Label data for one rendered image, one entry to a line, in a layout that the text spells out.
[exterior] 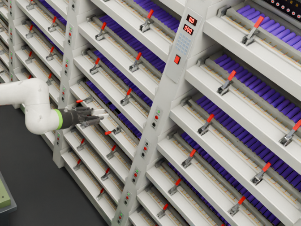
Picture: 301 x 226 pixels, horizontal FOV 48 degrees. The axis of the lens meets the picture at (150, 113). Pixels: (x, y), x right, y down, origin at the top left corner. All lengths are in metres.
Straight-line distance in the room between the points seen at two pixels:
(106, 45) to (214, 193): 0.83
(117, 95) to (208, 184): 0.62
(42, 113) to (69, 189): 1.08
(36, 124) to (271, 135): 0.90
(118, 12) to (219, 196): 0.88
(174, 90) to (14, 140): 1.66
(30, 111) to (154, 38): 0.58
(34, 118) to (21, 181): 1.08
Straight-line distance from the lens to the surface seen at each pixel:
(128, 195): 1.86
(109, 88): 1.70
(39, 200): 2.38
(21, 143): 2.69
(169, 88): 1.33
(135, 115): 1.59
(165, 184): 1.62
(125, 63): 1.55
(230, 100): 1.18
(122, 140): 1.74
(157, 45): 1.34
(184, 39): 1.23
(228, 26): 1.16
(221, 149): 1.29
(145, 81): 1.47
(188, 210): 1.58
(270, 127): 1.16
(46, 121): 1.45
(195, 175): 1.44
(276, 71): 1.05
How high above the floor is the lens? 1.99
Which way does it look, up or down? 39 degrees down
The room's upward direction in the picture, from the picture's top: 19 degrees clockwise
